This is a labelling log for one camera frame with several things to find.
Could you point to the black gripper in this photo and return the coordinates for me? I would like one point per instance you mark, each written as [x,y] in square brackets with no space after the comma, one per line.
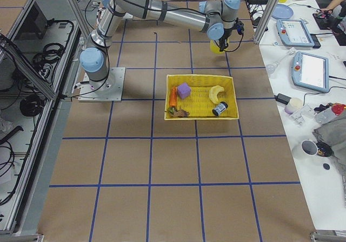
[225,33]

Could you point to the yellow tape roll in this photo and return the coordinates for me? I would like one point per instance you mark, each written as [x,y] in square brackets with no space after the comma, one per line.
[214,47]

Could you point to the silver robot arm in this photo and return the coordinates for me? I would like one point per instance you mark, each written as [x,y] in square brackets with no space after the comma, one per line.
[217,19]

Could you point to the pale toy banana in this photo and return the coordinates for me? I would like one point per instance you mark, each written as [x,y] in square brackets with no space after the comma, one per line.
[214,91]

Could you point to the purple foam cube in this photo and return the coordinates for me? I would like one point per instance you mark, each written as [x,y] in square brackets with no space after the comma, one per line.
[183,90]

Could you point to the black cylindrical can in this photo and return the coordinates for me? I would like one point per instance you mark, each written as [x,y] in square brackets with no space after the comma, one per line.
[219,109]

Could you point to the blue plastic plate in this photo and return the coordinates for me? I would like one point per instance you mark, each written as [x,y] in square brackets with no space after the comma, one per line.
[282,11]

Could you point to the yellow woven basket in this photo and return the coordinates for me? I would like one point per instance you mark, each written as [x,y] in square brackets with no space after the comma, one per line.
[198,103]

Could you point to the upper teach pendant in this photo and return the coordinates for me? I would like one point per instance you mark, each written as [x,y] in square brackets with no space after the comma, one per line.
[294,33]

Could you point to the teach pendant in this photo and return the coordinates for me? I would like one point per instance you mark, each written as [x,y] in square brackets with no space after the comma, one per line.
[310,71]
[294,33]

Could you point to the orange toy carrot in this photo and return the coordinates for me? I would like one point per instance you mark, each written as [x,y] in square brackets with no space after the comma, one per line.
[173,97]

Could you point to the brown dried leaf toy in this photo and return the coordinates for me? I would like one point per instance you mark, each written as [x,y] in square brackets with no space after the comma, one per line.
[174,112]

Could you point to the lower teach pendant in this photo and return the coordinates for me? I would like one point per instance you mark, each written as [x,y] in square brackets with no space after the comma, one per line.
[310,71]

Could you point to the white lavender candle jar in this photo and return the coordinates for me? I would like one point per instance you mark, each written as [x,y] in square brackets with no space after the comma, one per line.
[294,104]

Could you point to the white mug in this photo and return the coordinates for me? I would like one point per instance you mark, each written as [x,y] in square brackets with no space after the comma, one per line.
[305,149]

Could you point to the grey cloth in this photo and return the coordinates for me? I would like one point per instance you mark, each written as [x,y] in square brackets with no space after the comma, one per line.
[333,134]

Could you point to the black small bowl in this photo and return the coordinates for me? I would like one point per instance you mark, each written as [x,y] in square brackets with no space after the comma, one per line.
[324,150]

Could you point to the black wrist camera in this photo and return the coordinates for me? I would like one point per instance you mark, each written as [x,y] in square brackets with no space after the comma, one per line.
[239,26]

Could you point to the aluminium frame post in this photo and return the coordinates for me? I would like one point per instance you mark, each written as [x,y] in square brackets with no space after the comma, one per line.
[264,20]

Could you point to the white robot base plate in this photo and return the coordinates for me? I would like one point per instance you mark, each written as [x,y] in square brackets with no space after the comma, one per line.
[112,90]

